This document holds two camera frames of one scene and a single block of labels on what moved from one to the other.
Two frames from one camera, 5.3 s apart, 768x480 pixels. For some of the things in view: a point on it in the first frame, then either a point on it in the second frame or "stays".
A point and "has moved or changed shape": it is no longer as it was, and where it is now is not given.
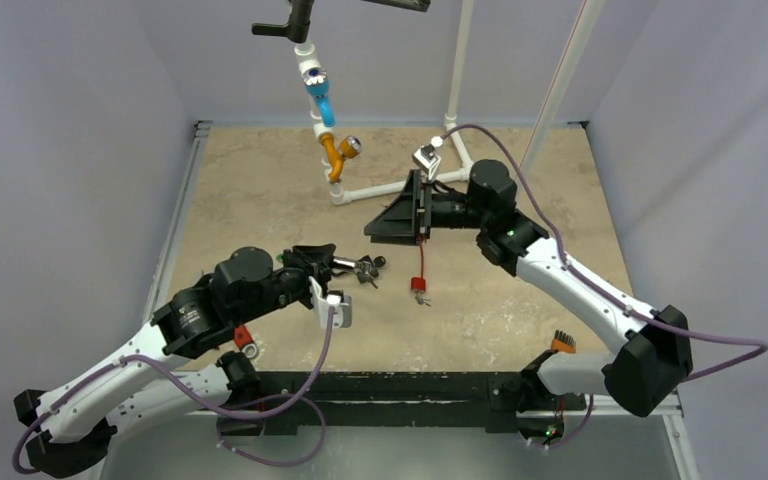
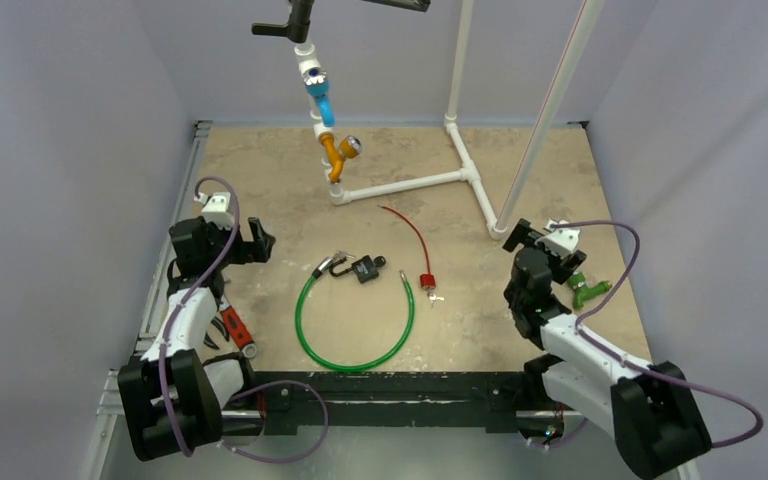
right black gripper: x=423 y=208 -> x=521 y=236
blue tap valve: x=317 y=85 stays
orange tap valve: x=349 y=148 stays
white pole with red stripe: x=568 y=75 stays
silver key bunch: x=367 y=269 -> x=340 y=255
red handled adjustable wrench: x=244 y=341 stays
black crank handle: x=297 y=29 stays
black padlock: x=367 y=268 has moved or changed shape
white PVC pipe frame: x=342 y=194 stays
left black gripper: x=319 y=263 -> x=257 y=249
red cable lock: x=418 y=284 has moved or changed shape
